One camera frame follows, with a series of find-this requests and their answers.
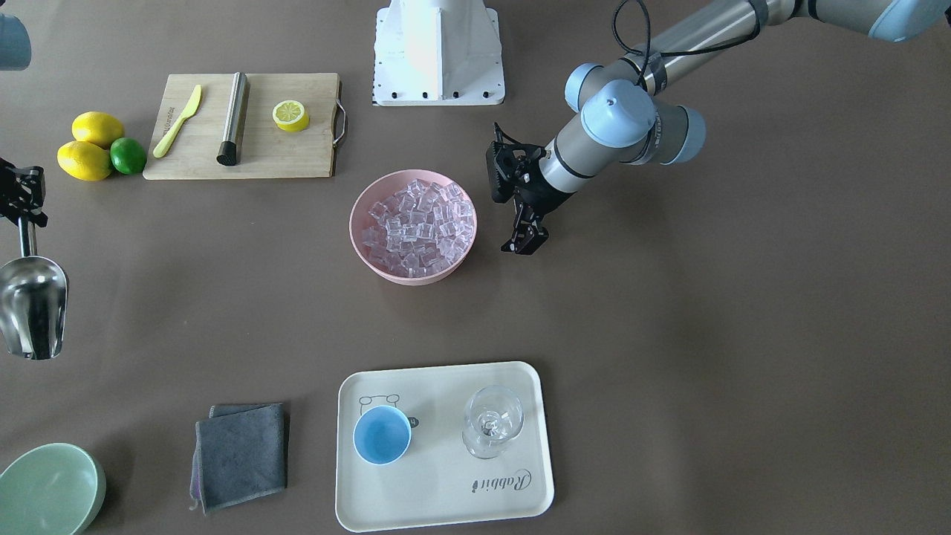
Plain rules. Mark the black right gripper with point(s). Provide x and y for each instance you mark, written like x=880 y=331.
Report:
x=20 y=195

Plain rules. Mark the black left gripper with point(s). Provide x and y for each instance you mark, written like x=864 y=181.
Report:
x=547 y=198

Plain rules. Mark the stainless steel ice scoop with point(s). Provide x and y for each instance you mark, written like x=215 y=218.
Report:
x=34 y=296

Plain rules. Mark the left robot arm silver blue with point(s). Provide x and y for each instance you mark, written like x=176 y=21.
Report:
x=618 y=116

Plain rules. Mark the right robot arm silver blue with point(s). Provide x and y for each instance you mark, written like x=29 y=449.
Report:
x=16 y=51

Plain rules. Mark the pile of clear ice cubes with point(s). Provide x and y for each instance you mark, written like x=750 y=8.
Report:
x=421 y=230

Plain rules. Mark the light blue cup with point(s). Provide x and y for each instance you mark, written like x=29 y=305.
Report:
x=382 y=435

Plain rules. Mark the whole yellow lemon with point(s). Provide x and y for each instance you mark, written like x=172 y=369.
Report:
x=97 y=127
x=84 y=161

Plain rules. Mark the pink bowl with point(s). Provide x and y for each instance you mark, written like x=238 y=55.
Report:
x=376 y=191

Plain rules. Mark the green lime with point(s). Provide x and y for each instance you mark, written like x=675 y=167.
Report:
x=127 y=156

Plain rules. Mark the yellow plastic knife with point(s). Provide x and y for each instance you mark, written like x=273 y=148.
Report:
x=188 y=111

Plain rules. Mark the clear wine glass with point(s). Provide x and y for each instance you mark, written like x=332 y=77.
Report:
x=492 y=418

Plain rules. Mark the steel muddler black tip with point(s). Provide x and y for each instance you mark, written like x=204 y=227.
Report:
x=229 y=150

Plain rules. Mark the bamboo cutting board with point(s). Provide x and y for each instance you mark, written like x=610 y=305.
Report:
x=265 y=150

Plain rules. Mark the cream rabbit serving tray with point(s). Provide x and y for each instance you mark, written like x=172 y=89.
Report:
x=437 y=482

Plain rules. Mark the half cut lemon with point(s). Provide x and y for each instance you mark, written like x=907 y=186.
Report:
x=290 y=116

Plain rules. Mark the mint green bowl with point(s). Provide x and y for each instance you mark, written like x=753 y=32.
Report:
x=57 y=488

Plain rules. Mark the folded grey cloth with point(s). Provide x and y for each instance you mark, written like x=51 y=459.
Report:
x=240 y=455

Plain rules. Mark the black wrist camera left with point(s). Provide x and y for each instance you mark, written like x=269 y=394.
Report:
x=512 y=166

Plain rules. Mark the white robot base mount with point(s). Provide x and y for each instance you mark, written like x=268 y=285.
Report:
x=438 y=53

